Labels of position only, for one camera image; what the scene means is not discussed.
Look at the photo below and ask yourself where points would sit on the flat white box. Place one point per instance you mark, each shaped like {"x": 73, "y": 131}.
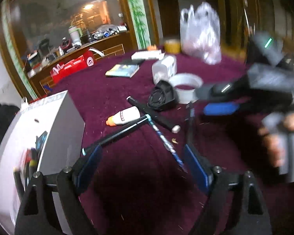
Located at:
{"x": 147, "y": 54}

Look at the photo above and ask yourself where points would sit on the black marker white cap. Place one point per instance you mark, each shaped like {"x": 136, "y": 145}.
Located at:
{"x": 152, "y": 113}

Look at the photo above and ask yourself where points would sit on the small white bottle orange cap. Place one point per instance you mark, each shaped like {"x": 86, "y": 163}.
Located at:
{"x": 126, "y": 116}

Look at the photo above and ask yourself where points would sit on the person's right hand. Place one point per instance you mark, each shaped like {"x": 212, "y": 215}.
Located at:
{"x": 274, "y": 146}

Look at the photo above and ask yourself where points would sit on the yellow black pen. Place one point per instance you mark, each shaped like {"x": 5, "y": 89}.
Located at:
{"x": 32, "y": 165}

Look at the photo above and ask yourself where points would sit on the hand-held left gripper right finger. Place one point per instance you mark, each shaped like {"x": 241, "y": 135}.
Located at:
{"x": 196, "y": 169}

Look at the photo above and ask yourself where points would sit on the black pen teal tip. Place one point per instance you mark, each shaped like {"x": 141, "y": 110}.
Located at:
{"x": 122, "y": 132}

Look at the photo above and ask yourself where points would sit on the dark wooden door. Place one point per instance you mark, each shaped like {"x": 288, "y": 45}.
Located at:
{"x": 167, "y": 14}

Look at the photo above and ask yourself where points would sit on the blue patterned pen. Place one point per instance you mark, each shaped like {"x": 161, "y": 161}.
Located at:
{"x": 165, "y": 145}

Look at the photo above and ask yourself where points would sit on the small orange object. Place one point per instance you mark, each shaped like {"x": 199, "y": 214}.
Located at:
{"x": 152, "y": 47}

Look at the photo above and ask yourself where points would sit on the wooden counter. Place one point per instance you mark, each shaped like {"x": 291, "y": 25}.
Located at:
{"x": 110, "y": 42}

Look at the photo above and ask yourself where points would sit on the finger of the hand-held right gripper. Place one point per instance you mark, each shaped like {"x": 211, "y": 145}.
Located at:
{"x": 220, "y": 109}
{"x": 223, "y": 90}

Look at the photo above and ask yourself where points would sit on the white tumbler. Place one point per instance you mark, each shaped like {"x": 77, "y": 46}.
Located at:
{"x": 75, "y": 35}

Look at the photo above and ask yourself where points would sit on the pile of small counter items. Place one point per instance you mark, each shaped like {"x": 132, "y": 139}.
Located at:
{"x": 105, "y": 33}

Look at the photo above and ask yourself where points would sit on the thin black tweezers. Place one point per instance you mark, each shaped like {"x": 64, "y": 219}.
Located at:
{"x": 190, "y": 124}

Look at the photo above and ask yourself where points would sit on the black plastic mount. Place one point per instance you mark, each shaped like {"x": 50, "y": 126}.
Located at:
{"x": 164, "y": 96}

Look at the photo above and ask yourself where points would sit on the grey cardboard box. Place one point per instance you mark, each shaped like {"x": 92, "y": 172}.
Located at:
{"x": 61, "y": 132}

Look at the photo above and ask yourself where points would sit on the bamboo painted panel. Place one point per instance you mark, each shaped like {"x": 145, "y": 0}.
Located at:
{"x": 138, "y": 17}

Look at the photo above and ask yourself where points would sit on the clear plastic labelled container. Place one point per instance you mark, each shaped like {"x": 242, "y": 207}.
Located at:
{"x": 165, "y": 67}

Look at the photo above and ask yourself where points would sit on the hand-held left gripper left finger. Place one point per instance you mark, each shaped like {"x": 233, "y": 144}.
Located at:
{"x": 89, "y": 166}

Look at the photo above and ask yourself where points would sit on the purple velvet tablecloth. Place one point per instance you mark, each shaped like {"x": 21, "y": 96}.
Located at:
{"x": 117, "y": 93}

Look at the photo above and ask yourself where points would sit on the clear tape roll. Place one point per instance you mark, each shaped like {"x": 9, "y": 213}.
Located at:
{"x": 185, "y": 96}

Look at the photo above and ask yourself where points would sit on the red box white logo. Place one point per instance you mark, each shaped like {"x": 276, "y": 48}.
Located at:
{"x": 84, "y": 62}

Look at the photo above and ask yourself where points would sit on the translucent plastic bag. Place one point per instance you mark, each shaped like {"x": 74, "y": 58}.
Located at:
{"x": 201, "y": 34}

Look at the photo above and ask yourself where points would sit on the yellow round container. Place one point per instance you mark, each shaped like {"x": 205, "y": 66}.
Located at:
{"x": 172, "y": 46}

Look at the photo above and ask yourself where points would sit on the blue yellow booklet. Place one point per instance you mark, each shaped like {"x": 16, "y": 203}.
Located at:
{"x": 122, "y": 70}

